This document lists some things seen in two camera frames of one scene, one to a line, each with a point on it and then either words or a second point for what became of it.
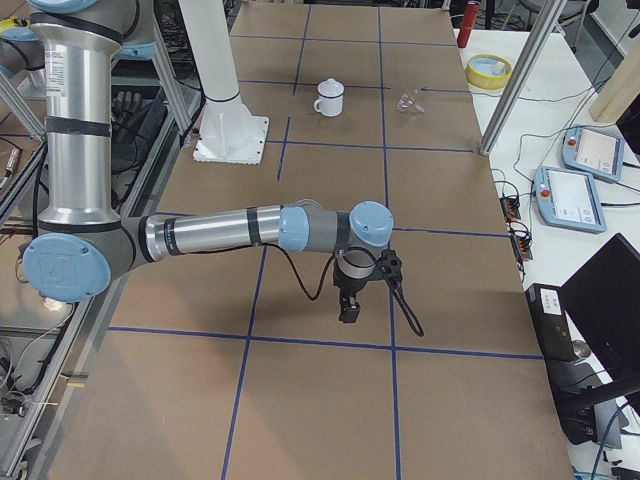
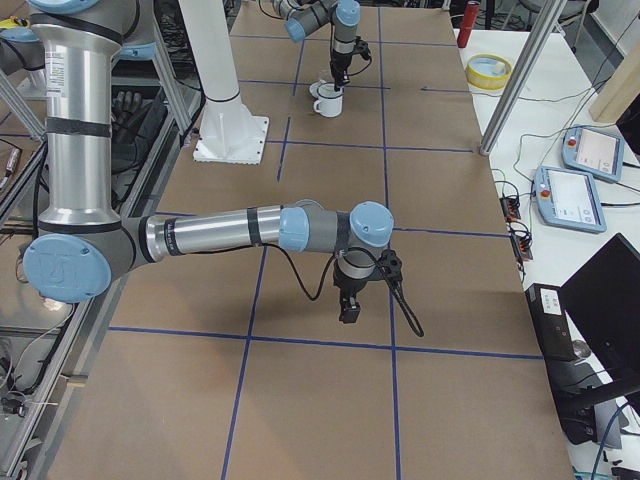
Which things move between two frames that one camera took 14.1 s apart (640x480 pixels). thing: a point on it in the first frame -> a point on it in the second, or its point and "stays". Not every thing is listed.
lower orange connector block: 522,246 stays
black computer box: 548,312 stays
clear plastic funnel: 406,103 -> 326,92
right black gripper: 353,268 stays
